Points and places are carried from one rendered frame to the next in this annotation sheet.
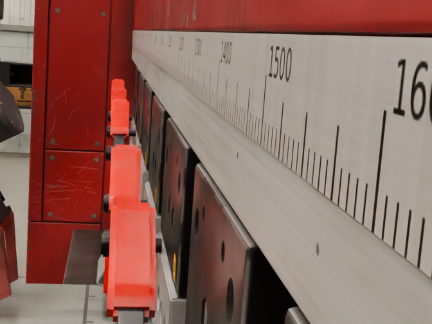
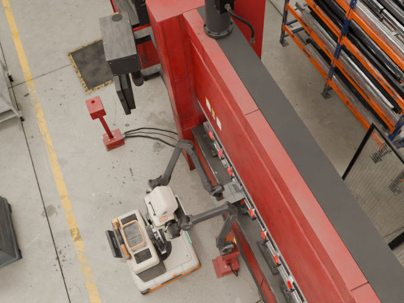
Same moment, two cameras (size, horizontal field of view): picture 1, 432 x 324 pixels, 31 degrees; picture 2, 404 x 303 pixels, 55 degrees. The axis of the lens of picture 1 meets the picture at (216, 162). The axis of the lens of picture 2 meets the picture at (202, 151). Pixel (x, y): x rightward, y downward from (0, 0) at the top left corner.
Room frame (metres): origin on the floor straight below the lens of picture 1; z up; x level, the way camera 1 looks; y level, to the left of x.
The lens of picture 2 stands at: (-0.44, 0.52, 4.18)
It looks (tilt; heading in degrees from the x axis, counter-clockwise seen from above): 61 degrees down; 352
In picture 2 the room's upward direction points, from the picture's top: 9 degrees counter-clockwise
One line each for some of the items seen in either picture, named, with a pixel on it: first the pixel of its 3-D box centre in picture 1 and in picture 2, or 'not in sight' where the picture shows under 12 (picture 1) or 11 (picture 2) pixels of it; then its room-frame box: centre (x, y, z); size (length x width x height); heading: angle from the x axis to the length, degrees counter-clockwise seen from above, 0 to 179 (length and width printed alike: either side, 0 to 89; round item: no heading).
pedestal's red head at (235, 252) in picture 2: not in sight; (226, 244); (0.50, 0.30, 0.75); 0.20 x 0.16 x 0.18; 1
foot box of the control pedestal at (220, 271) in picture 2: not in sight; (225, 264); (0.49, 0.33, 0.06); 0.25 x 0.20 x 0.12; 91
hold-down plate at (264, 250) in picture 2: not in sight; (267, 257); (0.27, 0.01, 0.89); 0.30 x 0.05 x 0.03; 8
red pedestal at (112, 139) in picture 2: not in sight; (104, 124); (2.37, 1.24, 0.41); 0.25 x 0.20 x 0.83; 98
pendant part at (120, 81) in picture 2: not in sight; (124, 83); (2.00, 0.81, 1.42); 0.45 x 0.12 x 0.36; 178
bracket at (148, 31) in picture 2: not in sight; (149, 46); (2.12, 0.49, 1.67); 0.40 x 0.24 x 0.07; 8
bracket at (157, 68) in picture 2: (39, 78); (159, 82); (2.12, 0.49, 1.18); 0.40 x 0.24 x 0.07; 8
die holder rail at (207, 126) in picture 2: not in sight; (216, 143); (1.42, 0.12, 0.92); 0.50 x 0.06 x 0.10; 8
